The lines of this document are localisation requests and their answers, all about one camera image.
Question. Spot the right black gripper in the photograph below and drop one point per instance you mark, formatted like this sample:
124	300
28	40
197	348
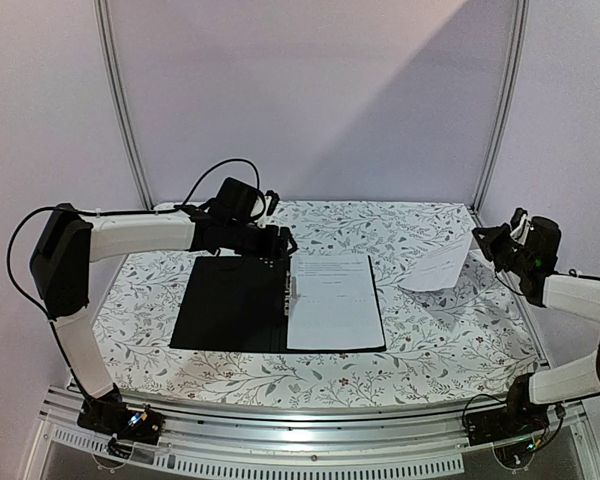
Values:
503	245

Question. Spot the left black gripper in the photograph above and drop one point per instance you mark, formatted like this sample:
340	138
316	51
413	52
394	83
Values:
277	246

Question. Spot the black clip folder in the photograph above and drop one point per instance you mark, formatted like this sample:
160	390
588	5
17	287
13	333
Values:
234	304

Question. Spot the silver folder clip mechanism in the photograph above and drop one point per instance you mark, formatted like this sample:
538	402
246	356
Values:
291	290

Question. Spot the white text paper sheet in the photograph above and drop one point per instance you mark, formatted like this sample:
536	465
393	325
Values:
334	305

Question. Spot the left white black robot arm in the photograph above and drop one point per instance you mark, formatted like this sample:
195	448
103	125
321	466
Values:
72	240

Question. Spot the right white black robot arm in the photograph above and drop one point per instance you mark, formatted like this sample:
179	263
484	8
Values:
533	397

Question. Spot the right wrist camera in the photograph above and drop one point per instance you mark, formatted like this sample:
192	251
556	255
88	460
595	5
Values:
519	224

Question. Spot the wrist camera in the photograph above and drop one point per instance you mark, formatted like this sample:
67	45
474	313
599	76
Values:
519	224
241	203

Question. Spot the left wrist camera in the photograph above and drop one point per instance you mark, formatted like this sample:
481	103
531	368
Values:
241	203

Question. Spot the aluminium mounting rail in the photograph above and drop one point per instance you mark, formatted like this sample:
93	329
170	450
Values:
270	428

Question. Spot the perforated white cable tray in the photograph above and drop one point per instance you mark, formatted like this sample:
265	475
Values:
74	455

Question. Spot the right aluminium frame post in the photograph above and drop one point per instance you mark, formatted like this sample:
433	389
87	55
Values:
505	99

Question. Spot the aluminium frame post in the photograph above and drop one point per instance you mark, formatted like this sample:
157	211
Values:
505	99
113	72

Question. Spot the left aluminium frame post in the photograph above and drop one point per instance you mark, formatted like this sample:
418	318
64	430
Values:
113	72

